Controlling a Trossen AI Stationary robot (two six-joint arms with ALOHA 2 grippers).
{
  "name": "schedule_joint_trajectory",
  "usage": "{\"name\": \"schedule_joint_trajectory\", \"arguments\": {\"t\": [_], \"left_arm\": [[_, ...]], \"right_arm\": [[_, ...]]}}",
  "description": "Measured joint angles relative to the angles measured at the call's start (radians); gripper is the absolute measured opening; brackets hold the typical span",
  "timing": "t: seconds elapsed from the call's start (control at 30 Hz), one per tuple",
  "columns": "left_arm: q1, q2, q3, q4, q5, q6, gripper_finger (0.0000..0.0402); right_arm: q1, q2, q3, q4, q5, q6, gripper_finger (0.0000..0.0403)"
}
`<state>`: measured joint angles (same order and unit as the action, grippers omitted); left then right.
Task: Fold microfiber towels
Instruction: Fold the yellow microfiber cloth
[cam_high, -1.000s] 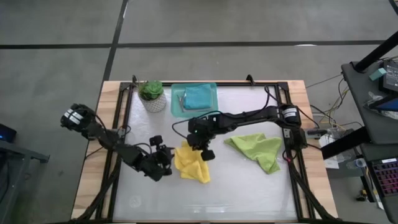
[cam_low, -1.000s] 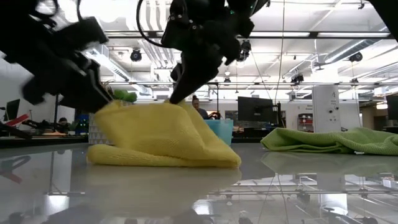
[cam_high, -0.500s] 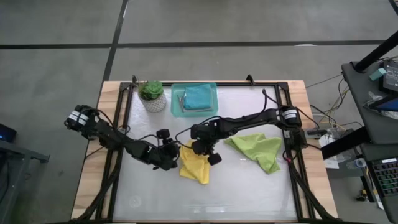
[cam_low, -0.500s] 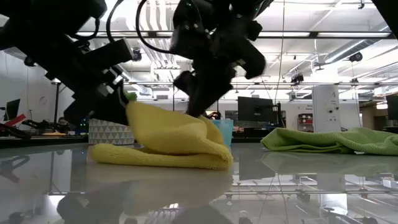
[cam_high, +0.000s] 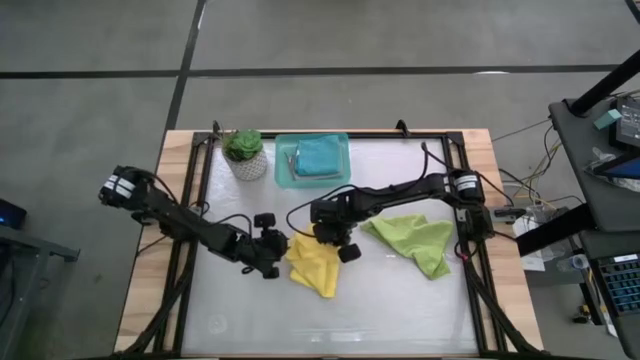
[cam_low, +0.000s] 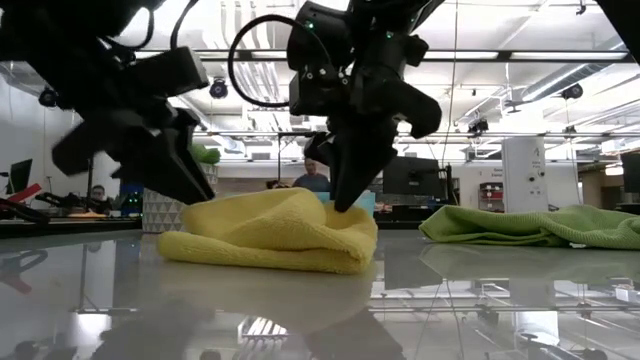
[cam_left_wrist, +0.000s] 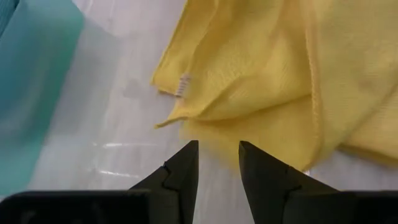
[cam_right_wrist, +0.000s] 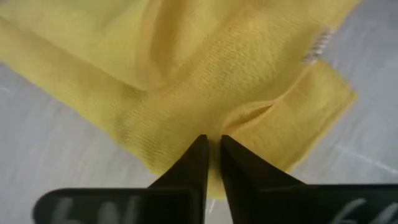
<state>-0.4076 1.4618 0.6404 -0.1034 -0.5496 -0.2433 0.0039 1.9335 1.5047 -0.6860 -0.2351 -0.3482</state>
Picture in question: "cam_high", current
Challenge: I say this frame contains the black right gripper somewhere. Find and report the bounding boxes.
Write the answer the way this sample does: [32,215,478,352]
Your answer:
[309,197,362,265]

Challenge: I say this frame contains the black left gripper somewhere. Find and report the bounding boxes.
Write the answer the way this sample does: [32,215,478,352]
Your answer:
[244,212,290,280]

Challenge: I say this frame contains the grey waffle-weave towel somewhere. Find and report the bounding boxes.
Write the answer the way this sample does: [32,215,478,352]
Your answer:
[285,151,347,182]

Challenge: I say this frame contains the yellow microfiber towel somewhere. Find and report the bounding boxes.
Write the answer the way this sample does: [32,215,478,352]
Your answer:
[284,223,341,300]

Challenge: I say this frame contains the teal microfiber towel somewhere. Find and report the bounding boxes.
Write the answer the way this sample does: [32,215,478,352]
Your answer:
[293,134,344,177]

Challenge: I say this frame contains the lime green microfiber towel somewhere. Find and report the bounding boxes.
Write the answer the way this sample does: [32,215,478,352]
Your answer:
[360,213,455,281]

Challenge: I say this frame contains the translucent teal plastic bin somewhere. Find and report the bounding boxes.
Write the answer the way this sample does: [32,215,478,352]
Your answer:
[273,132,352,190]

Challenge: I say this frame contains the white patterned plant pot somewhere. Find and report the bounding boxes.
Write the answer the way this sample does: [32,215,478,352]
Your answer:
[223,149,270,182]

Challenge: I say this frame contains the green artificial succulent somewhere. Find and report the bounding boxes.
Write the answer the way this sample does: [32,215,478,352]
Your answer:
[222,128,264,162]

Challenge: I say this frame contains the white paper sheet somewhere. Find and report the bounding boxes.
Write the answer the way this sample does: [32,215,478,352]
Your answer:
[519,249,547,274]

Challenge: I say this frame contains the grey metal bench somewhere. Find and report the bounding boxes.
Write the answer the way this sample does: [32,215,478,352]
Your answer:
[0,224,81,360]

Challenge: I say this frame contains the clear plastic bottle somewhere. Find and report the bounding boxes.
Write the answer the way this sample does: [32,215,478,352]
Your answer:
[557,252,592,275]

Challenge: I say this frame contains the black box with blue light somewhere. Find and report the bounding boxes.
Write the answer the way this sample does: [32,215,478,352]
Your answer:
[0,198,27,231]

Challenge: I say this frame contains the yellow black tool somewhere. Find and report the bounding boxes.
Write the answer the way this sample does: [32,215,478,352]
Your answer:
[571,303,594,325]

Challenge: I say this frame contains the dark grey side desk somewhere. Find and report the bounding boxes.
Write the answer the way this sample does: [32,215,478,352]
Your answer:
[548,97,640,234]

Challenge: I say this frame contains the small teal box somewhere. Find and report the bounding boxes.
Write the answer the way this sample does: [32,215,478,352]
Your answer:
[593,108,623,130]

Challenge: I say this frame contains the black laptop keyboard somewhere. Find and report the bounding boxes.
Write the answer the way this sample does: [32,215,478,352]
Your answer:
[592,253,640,317]

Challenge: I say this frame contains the dark tablet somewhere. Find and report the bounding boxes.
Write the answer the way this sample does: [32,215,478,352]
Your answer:
[585,149,640,181]

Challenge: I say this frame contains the black slanted pole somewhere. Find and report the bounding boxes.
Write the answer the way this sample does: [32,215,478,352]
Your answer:
[569,49,640,116]

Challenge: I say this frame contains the black electronic device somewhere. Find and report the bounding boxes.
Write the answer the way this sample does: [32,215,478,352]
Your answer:
[614,96,640,150]

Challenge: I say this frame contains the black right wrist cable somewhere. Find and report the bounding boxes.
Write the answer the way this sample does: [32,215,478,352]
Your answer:
[285,183,357,236]

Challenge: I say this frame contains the black aluminium frame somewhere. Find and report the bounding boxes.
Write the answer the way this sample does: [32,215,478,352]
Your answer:
[114,119,549,360]

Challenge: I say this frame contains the tangled floor cables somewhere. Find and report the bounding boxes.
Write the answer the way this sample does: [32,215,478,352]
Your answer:
[492,117,601,221]

